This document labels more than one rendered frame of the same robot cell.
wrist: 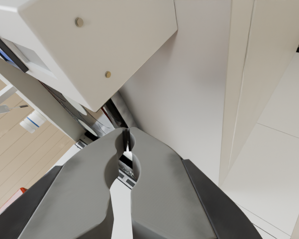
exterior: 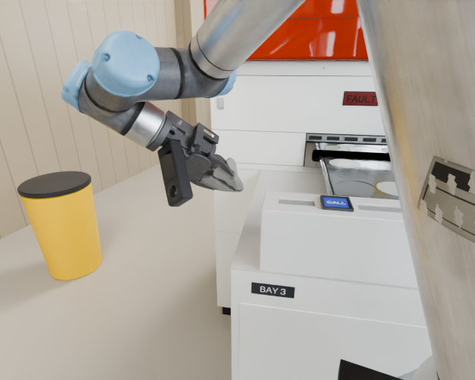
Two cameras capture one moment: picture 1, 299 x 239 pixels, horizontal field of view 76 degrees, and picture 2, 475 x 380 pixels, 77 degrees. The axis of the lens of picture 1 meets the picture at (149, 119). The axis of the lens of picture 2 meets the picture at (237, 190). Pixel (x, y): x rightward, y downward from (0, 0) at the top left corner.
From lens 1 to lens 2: 55 cm
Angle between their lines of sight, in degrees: 42
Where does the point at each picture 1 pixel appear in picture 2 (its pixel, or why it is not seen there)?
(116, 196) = (340, 120)
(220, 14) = (240, 248)
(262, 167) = (241, 201)
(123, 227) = (316, 103)
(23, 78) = not seen: outside the picture
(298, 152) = (225, 221)
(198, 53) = (254, 237)
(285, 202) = not seen: hidden behind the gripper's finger
